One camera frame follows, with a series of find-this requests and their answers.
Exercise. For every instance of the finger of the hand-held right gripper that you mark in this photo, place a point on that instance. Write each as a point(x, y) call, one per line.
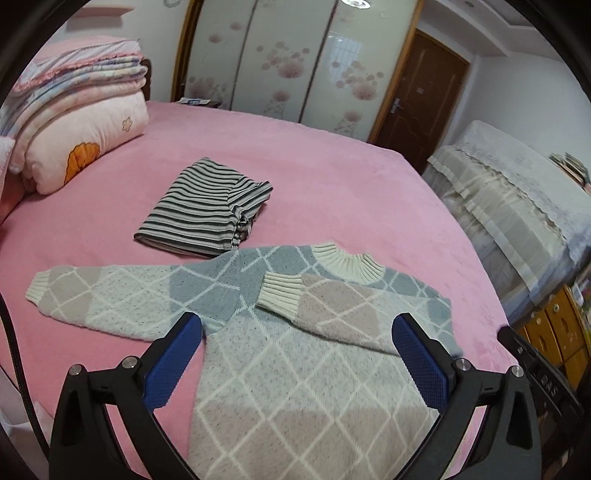
point(516, 344)

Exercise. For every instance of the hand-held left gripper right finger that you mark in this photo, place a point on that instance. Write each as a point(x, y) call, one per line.
point(422, 364)

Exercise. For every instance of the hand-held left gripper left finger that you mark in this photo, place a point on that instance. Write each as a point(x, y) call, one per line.
point(173, 364)

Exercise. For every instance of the diamond pattern knit sweater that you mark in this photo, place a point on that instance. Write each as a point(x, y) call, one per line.
point(286, 369)

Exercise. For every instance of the yellow cabinet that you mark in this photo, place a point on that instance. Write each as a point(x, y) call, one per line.
point(561, 332)

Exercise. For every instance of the beige pleated cover cloth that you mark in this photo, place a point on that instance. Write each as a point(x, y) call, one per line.
point(498, 230)

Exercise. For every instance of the black white striped garment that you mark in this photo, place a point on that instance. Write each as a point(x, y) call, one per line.
point(194, 207)

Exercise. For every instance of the pink plush bed blanket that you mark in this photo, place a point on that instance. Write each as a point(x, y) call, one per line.
point(369, 207)

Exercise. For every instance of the white lace cover cloth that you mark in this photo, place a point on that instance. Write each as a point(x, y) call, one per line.
point(521, 166)

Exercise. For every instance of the stack of books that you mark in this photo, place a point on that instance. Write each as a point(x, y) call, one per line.
point(575, 166)

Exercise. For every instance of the blue and white packet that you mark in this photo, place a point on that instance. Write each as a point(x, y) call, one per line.
point(196, 102)

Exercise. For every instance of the brown wooden door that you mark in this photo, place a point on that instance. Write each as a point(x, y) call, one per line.
point(420, 92)

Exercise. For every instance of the dark wooden headboard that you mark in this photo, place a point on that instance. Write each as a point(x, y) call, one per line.
point(147, 78)

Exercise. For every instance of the pastel floral folded quilt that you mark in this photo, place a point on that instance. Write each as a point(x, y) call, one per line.
point(78, 81)

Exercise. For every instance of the pink scalloped folded blanket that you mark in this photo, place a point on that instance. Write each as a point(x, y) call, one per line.
point(78, 53)

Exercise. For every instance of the floral sliding door wardrobe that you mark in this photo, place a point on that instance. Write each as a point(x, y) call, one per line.
point(286, 55)

